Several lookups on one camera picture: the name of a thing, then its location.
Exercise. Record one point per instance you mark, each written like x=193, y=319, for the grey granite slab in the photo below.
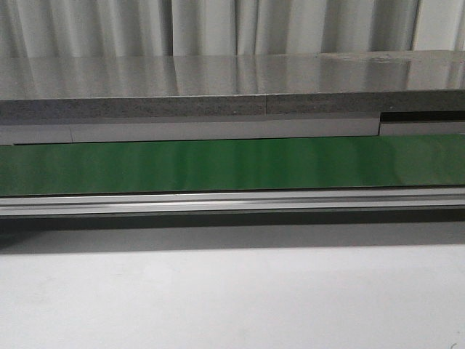
x=91, y=89

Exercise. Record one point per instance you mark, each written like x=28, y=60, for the grey rear conveyor panel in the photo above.
x=234, y=127

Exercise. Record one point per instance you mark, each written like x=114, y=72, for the white pleated curtain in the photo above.
x=158, y=28

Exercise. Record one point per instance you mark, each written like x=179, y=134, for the green conveyor belt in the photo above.
x=219, y=165

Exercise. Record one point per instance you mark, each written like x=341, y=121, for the aluminium conveyor side rail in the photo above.
x=244, y=201

